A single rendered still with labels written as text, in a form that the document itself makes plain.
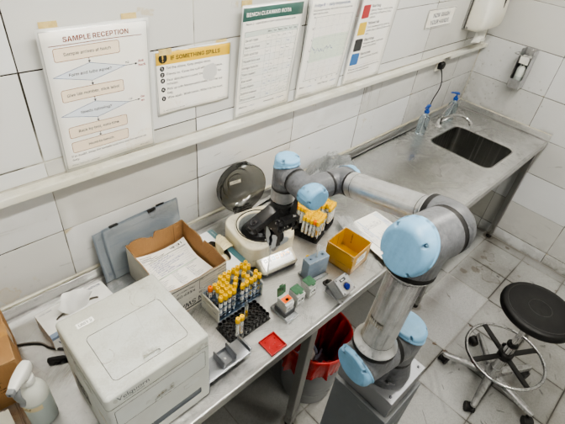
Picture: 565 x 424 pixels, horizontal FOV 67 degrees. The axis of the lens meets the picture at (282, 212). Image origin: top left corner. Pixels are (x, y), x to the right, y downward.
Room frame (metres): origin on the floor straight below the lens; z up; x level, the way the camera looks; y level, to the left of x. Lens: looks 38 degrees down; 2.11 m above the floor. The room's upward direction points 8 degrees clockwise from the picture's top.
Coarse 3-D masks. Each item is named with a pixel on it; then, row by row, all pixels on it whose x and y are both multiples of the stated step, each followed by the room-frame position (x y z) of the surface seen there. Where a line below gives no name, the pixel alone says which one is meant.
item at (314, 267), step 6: (318, 252) 1.21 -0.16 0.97; (324, 252) 1.21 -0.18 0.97; (306, 258) 1.17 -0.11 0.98; (312, 258) 1.17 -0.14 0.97; (318, 258) 1.17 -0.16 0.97; (324, 258) 1.18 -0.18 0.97; (306, 264) 1.15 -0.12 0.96; (312, 264) 1.14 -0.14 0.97; (318, 264) 1.16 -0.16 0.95; (324, 264) 1.19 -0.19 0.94; (306, 270) 1.14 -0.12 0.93; (312, 270) 1.15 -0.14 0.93; (318, 270) 1.17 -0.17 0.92; (324, 270) 1.19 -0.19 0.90; (306, 276) 1.14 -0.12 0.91; (312, 276) 1.15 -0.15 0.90; (318, 276) 1.17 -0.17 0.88; (324, 276) 1.17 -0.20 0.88
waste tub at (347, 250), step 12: (348, 228) 1.38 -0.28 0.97; (336, 240) 1.34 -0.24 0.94; (348, 240) 1.37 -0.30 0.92; (360, 240) 1.34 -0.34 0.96; (336, 252) 1.25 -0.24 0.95; (348, 252) 1.33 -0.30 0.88; (360, 252) 1.24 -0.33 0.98; (336, 264) 1.24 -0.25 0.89; (348, 264) 1.21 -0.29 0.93; (360, 264) 1.27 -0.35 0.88
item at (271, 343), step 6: (270, 336) 0.87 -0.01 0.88; (276, 336) 0.87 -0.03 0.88; (258, 342) 0.84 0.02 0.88; (264, 342) 0.84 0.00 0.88; (270, 342) 0.84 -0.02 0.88; (276, 342) 0.85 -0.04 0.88; (282, 342) 0.85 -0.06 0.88; (264, 348) 0.82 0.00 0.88; (270, 348) 0.82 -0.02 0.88; (276, 348) 0.82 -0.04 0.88; (270, 354) 0.80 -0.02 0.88
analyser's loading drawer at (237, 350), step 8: (232, 344) 0.79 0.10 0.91; (240, 344) 0.80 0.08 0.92; (248, 344) 0.79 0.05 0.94; (216, 352) 0.75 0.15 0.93; (224, 352) 0.76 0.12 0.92; (232, 352) 0.75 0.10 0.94; (240, 352) 0.77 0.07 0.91; (248, 352) 0.77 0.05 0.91; (216, 360) 0.73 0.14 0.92; (224, 360) 0.73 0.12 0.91; (232, 360) 0.74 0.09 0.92; (216, 368) 0.70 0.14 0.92; (224, 368) 0.70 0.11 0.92; (216, 376) 0.68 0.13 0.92
